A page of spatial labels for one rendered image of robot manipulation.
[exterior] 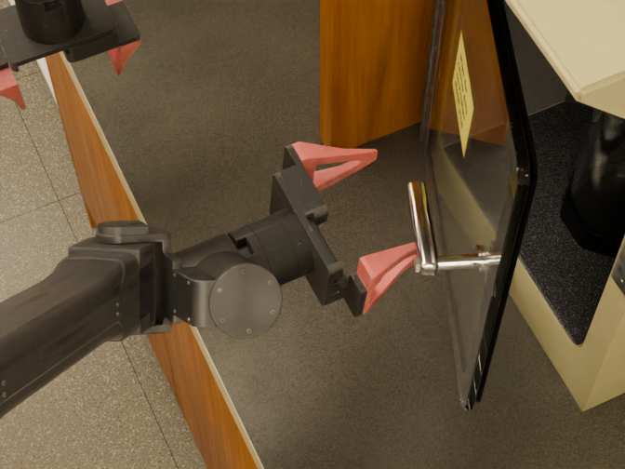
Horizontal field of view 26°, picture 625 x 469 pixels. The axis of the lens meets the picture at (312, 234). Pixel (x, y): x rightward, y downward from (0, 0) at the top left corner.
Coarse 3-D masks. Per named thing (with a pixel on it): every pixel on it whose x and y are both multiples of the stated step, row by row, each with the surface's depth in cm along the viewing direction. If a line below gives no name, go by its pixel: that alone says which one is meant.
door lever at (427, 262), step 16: (416, 192) 112; (416, 208) 111; (416, 224) 110; (416, 240) 109; (432, 240) 109; (432, 256) 108; (448, 256) 108; (464, 256) 108; (480, 256) 107; (416, 272) 108; (432, 272) 108; (480, 272) 108
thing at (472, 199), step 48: (480, 0) 101; (480, 48) 102; (480, 96) 103; (432, 144) 132; (480, 144) 105; (432, 192) 135; (480, 192) 106; (480, 240) 108; (480, 288) 109; (480, 336) 111
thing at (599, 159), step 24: (600, 120) 117; (624, 120) 112; (600, 144) 119; (624, 144) 116; (576, 168) 127; (600, 168) 121; (624, 168) 118; (576, 192) 127; (600, 192) 123; (624, 192) 121; (600, 216) 126; (624, 216) 124
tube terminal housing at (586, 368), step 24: (624, 240) 107; (528, 288) 131; (528, 312) 133; (600, 312) 117; (624, 312) 112; (552, 336) 130; (600, 336) 119; (624, 336) 117; (552, 360) 132; (576, 360) 126; (600, 360) 121; (624, 360) 123; (576, 384) 129; (600, 384) 125; (624, 384) 129
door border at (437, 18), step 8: (440, 0) 120; (440, 8) 121; (432, 16) 123; (440, 16) 121; (432, 24) 124; (440, 24) 121; (440, 32) 122; (504, 32) 96; (432, 48) 127; (432, 56) 128; (432, 64) 128; (432, 72) 128; (432, 80) 129; (424, 88) 132; (432, 88) 129; (432, 96) 130; (424, 112) 135; (424, 120) 136; (424, 128) 137; (424, 136) 138; (424, 144) 138; (424, 152) 138; (528, 160) 91
